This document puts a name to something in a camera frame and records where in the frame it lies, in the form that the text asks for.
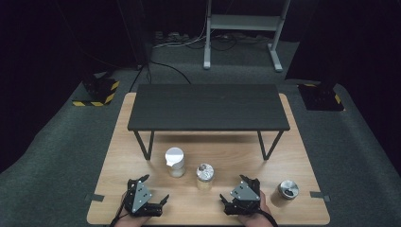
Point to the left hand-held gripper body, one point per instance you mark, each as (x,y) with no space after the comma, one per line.
(138,195)

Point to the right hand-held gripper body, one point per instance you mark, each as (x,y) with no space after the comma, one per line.
(244,197)

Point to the glass jar with film-wrapped lid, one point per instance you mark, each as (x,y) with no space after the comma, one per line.
(205,173)

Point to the glass jar with white lid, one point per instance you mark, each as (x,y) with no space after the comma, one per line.
(175,157)

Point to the black shelf with metal legs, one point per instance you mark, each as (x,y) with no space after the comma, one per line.
(208,107)

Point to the person's left hand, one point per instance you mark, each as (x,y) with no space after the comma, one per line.
(132,221)

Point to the person's right hand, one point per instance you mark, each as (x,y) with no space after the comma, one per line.
(257,220)

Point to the grey tape strip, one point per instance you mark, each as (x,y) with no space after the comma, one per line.
(94,197)
(320,195)

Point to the silver metal can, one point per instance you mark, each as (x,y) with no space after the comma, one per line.
(288,189)

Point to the black base with hazard stripes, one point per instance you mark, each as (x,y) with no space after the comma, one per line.
(99,90)
(320,97)

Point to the black power strip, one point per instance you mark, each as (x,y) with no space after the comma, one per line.
(171,37)

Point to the grey metal stand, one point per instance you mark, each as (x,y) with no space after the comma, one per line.
(244,22)

